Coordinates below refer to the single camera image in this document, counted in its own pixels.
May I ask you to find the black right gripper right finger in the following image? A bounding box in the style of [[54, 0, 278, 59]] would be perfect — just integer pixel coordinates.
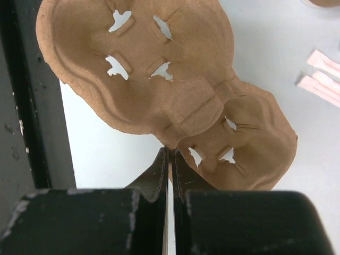
[[172, 150, 334, 254]]

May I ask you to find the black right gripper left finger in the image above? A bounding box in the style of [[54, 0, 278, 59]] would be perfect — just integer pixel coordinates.
[[1, 148, 169, 254]]

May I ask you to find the single brown paper cup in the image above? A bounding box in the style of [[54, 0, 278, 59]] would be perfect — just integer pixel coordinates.
[[302, 0, 340, 10]]

